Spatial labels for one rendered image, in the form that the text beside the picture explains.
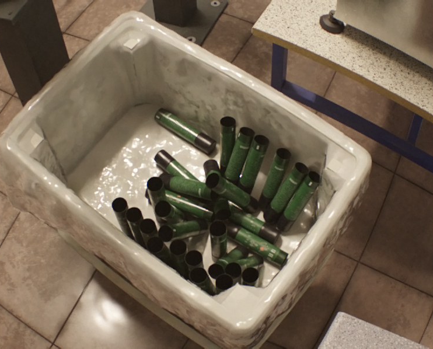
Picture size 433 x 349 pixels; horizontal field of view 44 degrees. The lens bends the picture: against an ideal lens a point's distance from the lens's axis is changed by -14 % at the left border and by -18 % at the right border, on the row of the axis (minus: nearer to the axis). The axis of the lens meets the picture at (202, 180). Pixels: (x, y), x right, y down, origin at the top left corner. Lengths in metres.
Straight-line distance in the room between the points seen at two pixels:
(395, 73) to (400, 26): 0.12
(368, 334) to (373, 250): 0.88
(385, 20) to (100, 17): 1.43
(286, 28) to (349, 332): 0.60
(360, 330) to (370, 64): 0.52
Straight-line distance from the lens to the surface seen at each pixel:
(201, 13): 2.20
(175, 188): 1.25
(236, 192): 1.19
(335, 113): 1.44
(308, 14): 1.20
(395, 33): 1.10
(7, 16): 1.07
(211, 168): 1.27
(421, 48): 1.10
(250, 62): 2.05
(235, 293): 0.98
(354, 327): 0.90
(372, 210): 1.82
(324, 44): 1.15
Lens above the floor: 1.61
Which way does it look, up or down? 63 degrees down
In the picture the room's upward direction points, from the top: 6 degrees counter-clockwise
